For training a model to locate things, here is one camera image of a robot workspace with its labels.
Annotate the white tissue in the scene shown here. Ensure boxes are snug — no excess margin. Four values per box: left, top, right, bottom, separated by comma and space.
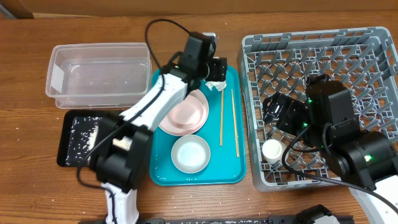
205, 81, 227, 91

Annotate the white cup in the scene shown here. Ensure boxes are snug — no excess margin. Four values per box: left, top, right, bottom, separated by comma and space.
261, 139, 287, 164

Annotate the grey bowl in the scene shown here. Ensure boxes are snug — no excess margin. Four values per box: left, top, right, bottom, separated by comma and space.
171, 134, 211, 174

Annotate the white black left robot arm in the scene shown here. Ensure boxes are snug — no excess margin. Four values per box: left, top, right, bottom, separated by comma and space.
89, 32, 227, 223

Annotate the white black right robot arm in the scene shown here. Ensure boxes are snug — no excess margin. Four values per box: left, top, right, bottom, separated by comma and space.
262, 74, 397, 223

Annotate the grey dishwasher rack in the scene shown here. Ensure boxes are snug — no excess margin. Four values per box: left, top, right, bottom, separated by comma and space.
238, 27, 397, 192

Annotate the clear plastic waste bin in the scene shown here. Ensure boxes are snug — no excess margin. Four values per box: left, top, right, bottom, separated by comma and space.
45, 42, 152, 109

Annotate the large pink plate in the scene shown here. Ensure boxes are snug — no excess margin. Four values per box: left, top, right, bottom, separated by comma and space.
159, 90, 210, 136

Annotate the teal serving tray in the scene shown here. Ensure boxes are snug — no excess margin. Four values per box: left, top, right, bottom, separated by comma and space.
149, 66, 246, 186

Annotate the white rice pile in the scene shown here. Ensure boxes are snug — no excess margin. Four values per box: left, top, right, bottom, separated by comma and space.
65, 116, 102, 167

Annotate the black plastic tray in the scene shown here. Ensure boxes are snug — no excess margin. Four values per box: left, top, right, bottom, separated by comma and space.
57, 110, 122, 167

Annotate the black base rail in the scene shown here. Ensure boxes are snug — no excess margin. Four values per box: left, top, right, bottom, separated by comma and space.
77, 203, 355, 224

